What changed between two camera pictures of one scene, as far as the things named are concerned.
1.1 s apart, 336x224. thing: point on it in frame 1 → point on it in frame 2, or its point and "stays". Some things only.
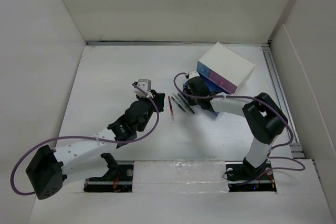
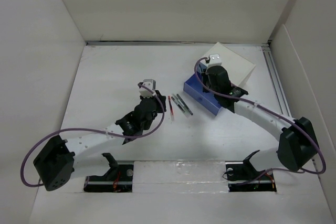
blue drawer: x=203 y=69 stays
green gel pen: x=181 y=103 stays
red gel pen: x=171 y=115 stays
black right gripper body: x=192 y=100 → x=206 y=80
